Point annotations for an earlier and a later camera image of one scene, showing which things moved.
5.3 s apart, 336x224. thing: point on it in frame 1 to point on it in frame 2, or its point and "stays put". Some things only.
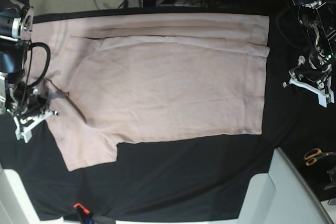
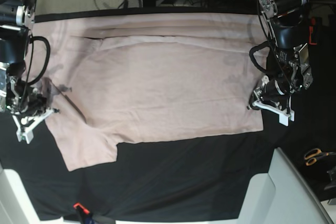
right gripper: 315,73 to 273,92
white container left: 16,206 stays put
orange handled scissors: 312,156 stays put
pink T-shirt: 122,77 stays put
